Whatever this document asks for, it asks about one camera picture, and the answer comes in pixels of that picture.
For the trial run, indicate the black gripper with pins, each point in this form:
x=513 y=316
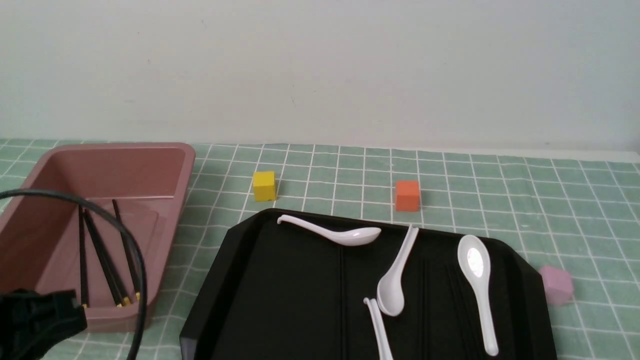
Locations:
x=31 y=324

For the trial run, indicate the pink plastic bin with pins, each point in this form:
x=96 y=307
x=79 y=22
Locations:
x=40 y=237

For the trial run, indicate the black plastic tray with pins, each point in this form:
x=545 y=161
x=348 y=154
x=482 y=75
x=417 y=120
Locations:
x=281 y=292

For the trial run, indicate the yellow wooden cube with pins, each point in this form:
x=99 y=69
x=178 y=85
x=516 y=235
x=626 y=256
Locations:
x=264 y=186

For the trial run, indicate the white ceramic soup spoon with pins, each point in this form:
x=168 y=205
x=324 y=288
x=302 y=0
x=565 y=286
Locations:
x=474 y=262
x=383 y=346
x=349 y=238
x=389 y=291

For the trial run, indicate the orange wooden cube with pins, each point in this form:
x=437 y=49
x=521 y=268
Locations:
x=407 y=196

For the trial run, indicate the pink wooden cube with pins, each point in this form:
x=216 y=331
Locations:
x=558 y=285

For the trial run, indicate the green checkered tablecloth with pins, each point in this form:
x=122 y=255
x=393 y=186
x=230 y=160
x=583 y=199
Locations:
x=579 y=216

